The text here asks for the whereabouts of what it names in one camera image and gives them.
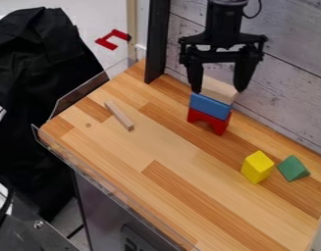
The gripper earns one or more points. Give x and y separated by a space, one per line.
223 41

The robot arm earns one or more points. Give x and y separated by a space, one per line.
224 16

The white block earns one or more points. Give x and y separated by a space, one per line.
219 90

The blue block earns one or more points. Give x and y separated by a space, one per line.
209 106

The red arch block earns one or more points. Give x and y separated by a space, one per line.
219 124

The yellow block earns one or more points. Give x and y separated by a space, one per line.
257 166

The long wooden block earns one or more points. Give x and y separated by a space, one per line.
120 116

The green wedge block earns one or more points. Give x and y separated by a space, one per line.
292 169

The black cloth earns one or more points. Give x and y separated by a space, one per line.
31 81

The black post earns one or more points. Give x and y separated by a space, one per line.
156 39

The red bracket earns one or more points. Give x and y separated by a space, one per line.
111 40

